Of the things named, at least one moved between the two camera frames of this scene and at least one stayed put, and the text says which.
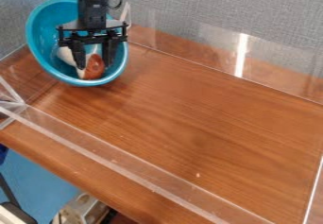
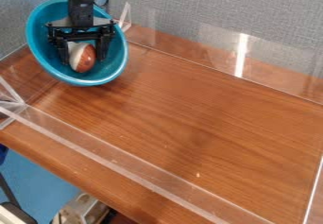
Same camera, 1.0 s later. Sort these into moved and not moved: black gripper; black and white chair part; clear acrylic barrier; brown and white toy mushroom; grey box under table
Moved: brown and white toy mushroom; black gripper
Not moved: clear acrylic barrier; black and white chair part; grey box under table
